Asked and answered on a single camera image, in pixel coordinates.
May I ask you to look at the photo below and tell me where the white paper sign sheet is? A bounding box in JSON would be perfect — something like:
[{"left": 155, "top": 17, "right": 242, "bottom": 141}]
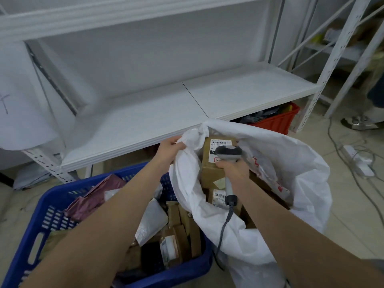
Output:
[{"left": 0, "top": 42, "right": 58, "bottom": 151}]

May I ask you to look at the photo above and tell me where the squat brown box glossy tape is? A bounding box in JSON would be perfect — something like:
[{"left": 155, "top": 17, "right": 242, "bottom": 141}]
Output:
[{"left": 200, "top": 137, "right": 240, "bottom": 189}]

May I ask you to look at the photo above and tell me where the red plastic crate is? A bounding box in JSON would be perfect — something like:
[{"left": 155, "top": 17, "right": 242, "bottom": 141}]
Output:
[{"left": 249, "top": 102, "right": 300, "bottom": 135}]

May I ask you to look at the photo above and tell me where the blue plastic crate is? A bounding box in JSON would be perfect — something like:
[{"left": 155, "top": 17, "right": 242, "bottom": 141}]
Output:
[{"left": 1, "top": 161, "right": 214, "bottom": 288}]

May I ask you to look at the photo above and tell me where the pile of parcels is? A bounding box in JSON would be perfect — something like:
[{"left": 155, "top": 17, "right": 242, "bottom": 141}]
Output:
[{"left": 39, "top": 200, "right": 202, "bottom": 279}]

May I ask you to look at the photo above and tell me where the pink mailer bag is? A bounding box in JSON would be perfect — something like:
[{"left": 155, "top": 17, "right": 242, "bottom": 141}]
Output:
[{"left": 64, "top": 174, "right": 127, "bottom": 222}]

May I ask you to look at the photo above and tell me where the white metal shelf rack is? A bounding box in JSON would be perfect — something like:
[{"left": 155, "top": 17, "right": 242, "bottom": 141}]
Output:
[
  {"left": 277, "top": 0, "right": 384, "bottom": 119},
  {"left": 0, "top": 0, "right": 372, "bottom": 183}
]

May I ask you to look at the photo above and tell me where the yellow item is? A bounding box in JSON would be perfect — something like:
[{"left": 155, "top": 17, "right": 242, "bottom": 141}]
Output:
[{"left": 312, "top": 30, "right": 330, "bottom": 44}]

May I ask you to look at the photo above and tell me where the white woven sack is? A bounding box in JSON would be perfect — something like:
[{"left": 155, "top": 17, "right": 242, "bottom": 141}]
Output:
[{"left": 168, "top": 118, "right": 333, "bottom": 288}]

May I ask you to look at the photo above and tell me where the white power strip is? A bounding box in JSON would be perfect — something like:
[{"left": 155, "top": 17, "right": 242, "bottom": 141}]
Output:
[{"left": 342, "top": 144, "right": 376, "bottom": 178}]

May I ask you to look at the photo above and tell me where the person's left forearm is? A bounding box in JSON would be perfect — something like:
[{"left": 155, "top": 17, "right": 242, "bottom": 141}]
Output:
[{"left": 21, "top": 156, "right": 172, "bottom": 288}]

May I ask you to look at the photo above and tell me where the person's right forearm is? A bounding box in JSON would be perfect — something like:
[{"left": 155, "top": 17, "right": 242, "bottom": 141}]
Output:
[{"left": 237, "top": 180, "right": 384, "bottom": 288}]

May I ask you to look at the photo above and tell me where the person's right hand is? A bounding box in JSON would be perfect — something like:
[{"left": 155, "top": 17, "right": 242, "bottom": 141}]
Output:
[{"left": 215, "top": 158, "right": 251, "bottom": 189}]

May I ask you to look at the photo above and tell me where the white mailer clear edge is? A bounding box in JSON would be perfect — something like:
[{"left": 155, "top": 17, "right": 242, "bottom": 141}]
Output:
[{"left": 134, "top": 198, "right": 169, "bottom": 247}]

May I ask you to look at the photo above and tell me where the grey handheld barcode scanner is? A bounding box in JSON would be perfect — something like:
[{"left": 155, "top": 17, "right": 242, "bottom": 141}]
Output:
[{"left": 215, "top": 145, "right": 243, "bottom": 206}]

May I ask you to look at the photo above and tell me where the black scanner cable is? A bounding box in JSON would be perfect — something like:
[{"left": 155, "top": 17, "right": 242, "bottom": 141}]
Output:
[{"left": 213, "top": 204, "right": 236, "bottom": 270}]

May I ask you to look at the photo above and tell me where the white red-print mailer bag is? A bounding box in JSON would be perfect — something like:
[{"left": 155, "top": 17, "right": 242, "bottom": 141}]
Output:
[{"left": 246, "top": 146, "right": 292, "bottom": 201}]

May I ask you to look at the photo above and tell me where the grey floor cable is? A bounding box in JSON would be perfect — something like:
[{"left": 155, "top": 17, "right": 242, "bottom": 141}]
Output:
[{"left": 327, "top": 116, "right": 384, "bottom": 225}]

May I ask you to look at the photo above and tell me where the grey plastic mailer bag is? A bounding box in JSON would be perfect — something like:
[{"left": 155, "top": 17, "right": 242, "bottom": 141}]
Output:
[{"left": 13, "top": 163, "right": 54, "bottom": 190}]

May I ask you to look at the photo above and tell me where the person's left hand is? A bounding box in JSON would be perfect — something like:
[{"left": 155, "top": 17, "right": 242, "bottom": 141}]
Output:
[{"left": 156, "top": 135, "right": 187, "bottom": 165}]

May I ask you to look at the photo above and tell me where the white power adapter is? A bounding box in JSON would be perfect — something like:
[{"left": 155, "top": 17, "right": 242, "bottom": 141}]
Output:
[{"left": 354, "top": 157, "right": 374, "bottom": 170}]

